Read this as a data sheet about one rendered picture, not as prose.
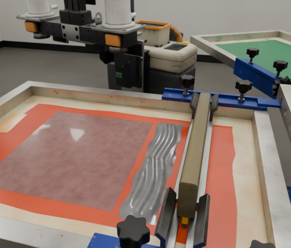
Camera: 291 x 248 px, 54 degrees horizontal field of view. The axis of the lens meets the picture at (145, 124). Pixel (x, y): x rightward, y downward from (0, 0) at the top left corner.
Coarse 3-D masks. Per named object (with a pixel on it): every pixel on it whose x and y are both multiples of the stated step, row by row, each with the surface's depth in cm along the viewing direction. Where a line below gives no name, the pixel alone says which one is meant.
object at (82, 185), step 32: (0, 160) 66; (32, 160) 66; (64, 160) 66; (96, 160) 66; (128, 160) 66; (0, 192) 57; (32, 192) 57; (64, 192) 57; (96, 192) 57; (128, 192) 57; (224, 192) 57; (224, 224) 50
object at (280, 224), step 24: (24, 96) 93; (48, 96) 96; (72, 96) 94; (96, 96) 92; (120, 96) 89; (144, 96) 88; (264, 120) 75; (264, 144) 66; (264, 168) 58; (264, 192) 54; (264, 216) 52; (288, 216) 47; (0, 240) 44; (24, 240) 43; (48, 240) 43; (72, 240) 43; (288, 240) 43
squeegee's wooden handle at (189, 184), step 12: (204, 96) 72; (204, 108) 66; (204, 120) 61; (192, 132) 57; (204, 132) 57; (192, 144) 53; (192, 156) 50; (192, 168) 47; (180, 180) 45; (192, 180) 45; (180, 192) 45; (192, 192) 45; (180, 204) 46; (192, 204) 46; (180, 216) 48; (192, 216) 47
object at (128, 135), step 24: (24, 120) 83; (48, 120) 83; (72, 120) 83; (96, 120) 83; (120, 120) 83; (144, 120) 83; (168, 120) 83; (72, 144) 72; (96, 144) 72; (120, 144) 72; (144, 144) 72; (216, 144) 72; (216, 168) 64
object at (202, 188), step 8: (192, 120) 74; (208, 128) 71; (208, 136) 68; (208, 144) 65; (184, 152) 62; (208, 152) 62; (208, 160) 60; (200, 176) 55; (176, 184) 53; (200, 184) 53; (176, 192) 51; (200, 192) 51; (176, 200) 50
